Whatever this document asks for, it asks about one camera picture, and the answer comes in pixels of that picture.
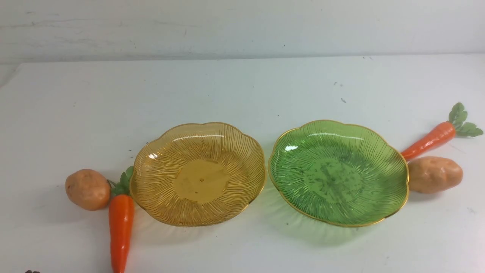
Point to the toy carrot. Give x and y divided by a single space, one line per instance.
455 126
121 212

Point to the toy potato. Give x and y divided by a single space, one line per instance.
430 175
88 189

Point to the amber ribbed plastic plate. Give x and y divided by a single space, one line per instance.
198 174

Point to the green ribbed plastic plate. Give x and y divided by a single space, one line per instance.
338 173

